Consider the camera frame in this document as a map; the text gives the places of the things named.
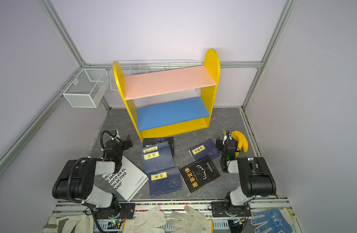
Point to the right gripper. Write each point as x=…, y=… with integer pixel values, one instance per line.
x=223, y=142

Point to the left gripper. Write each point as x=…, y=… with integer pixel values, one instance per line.
x=125, y=144

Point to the blue book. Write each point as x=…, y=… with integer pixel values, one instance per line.
x=206, y=148

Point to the black wolf cover book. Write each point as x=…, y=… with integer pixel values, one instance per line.
x=153, y=141

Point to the blue book Lunyu label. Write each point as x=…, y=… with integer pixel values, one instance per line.
x=158, y=160

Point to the blue book Yijing label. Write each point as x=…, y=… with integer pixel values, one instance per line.
x=165, y=182

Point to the blue book Sunzi label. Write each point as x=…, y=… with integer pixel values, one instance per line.
x=155, y=147

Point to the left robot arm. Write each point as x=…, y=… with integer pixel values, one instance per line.
x=76, y=181

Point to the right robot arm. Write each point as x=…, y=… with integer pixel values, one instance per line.
x=255, y=178

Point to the yellow toy banana bunch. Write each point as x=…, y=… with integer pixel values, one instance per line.
x=241, y=140

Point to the black book yellow title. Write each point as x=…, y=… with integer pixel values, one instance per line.
x=199, y=173

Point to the white book black lettering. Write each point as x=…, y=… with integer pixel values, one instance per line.
x=128, y=181

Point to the yellow bookshelf pink blue shelves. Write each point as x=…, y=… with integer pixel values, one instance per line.
x=172, y=118

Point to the white work glove centre-right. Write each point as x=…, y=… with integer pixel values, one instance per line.
x=191, y=222

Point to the white work glove centre-left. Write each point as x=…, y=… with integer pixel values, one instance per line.
x=150, y=221

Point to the blue dotted work glove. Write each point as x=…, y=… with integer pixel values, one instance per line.
x=273, y=221

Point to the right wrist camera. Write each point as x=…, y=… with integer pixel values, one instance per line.
x=227, y=136

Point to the white mesh wall basket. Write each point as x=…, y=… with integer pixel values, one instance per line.
x=87, y=88

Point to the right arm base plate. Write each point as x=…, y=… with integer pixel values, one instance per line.
x=223, y=209

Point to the white wire basket behind shelf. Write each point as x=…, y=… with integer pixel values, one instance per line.
x=155, y=66

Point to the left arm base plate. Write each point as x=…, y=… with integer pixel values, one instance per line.
x=124, y=210

